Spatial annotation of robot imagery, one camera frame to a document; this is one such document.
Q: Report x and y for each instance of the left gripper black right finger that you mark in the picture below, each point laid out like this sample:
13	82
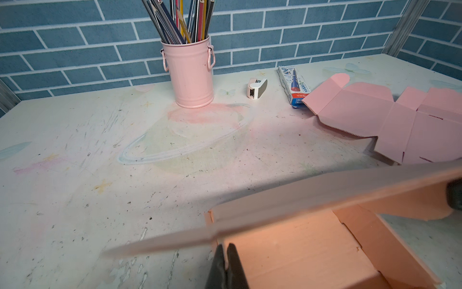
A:
235	278

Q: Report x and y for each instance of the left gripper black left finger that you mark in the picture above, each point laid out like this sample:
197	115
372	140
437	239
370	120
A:
217	278

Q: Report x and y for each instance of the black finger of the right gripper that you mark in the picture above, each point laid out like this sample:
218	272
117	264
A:
454	194

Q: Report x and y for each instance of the orange paper box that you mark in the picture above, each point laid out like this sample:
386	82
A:
325	232

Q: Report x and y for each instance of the pink flat paper box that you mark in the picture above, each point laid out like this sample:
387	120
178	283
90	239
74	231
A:
418	127

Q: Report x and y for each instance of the toothpaste tube packet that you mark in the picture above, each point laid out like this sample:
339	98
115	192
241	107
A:
294	86

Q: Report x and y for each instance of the pink pencil cup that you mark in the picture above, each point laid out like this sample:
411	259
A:
190	68

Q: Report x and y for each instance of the coloured pencils bunch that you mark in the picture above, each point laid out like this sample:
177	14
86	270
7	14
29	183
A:
176	28

